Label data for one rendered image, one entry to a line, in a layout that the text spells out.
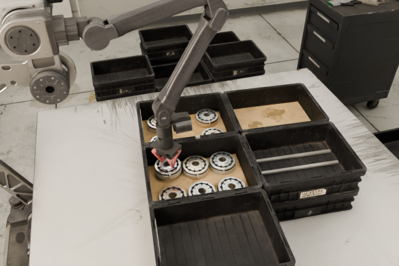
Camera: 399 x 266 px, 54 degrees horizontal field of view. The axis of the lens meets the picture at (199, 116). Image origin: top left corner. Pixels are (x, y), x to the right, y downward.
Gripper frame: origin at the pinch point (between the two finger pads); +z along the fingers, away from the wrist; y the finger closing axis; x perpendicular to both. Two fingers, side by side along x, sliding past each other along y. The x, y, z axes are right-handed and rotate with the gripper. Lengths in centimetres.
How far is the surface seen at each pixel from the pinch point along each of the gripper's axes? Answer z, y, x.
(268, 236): 6.9, -45.2, 4.4
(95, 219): 18.3, 17.1, 26.3
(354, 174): -2, -62, -30
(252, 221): 6.8, -38.0, 1.9
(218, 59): 42, 62, -139
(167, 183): 6.0, -2.7, 4.3
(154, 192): 5.9, -1.3, 10.9
